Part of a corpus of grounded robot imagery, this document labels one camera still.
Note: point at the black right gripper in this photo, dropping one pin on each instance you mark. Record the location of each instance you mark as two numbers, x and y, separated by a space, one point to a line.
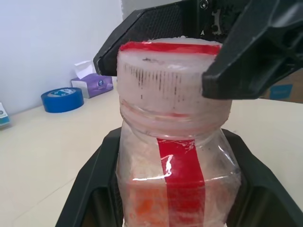
220 16

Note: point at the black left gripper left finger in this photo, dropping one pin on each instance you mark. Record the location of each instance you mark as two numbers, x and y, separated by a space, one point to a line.
94 179

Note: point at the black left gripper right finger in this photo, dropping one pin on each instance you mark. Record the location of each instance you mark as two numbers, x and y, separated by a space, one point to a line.
260 189

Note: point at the white cap with red tape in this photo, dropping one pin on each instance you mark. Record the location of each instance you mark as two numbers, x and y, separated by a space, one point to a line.
161 78

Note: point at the clear bottle with red tape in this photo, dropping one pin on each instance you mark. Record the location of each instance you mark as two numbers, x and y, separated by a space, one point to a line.
182 175

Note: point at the blue tape roll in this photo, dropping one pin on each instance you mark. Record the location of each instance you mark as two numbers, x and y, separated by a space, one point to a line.
62 101

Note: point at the purple tissue box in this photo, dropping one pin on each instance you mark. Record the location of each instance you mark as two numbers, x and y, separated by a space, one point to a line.
94 86

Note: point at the cardboard box with blue label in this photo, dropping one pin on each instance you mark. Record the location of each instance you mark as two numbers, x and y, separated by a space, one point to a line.
284 89

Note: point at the small white and teal box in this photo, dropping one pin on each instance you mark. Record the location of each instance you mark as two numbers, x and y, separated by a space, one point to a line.
3 117

